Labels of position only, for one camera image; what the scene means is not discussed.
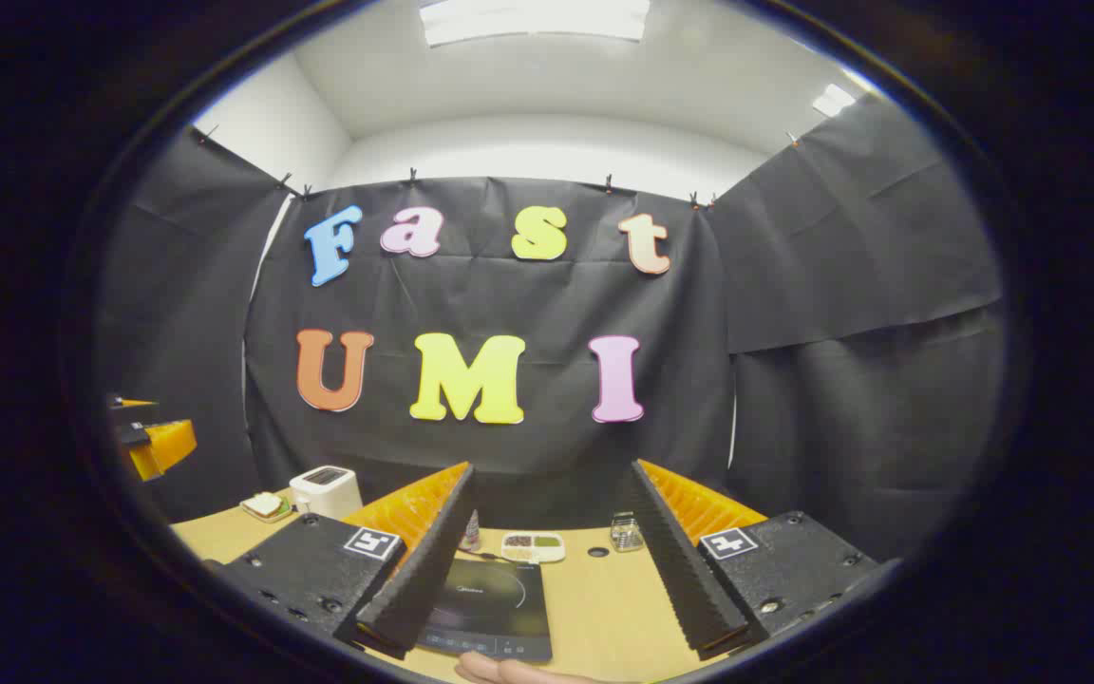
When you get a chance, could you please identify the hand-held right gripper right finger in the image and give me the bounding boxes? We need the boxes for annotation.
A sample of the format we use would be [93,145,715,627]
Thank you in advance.
[628,459,890,661]

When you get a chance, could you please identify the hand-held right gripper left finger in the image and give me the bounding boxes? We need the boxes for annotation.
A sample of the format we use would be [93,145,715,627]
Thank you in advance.
[208,463,477,661]

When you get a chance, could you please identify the black induction cooktop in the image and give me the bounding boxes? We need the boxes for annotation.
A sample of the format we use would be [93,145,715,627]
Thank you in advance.
[417,556,554,663]

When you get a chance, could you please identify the white compartment seasoning tray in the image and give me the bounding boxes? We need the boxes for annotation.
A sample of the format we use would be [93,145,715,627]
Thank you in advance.
[501,532,567,564]

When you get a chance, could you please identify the small square glass plate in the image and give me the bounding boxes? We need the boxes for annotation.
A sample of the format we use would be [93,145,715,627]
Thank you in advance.
[240,493,295,524]

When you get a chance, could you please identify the white toaster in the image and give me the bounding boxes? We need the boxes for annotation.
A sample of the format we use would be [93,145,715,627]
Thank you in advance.
[290,465,364,521]

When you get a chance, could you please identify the black backdrop cloth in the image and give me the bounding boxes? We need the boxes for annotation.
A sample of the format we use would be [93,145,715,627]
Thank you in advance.
[96,95,1006,561]

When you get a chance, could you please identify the small ceiling light panel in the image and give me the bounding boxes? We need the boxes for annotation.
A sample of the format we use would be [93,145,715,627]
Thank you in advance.
[813,84,858,119]

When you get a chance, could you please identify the large ceiling light panel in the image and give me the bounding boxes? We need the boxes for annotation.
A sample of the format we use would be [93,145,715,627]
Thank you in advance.
[419,0,651,48]

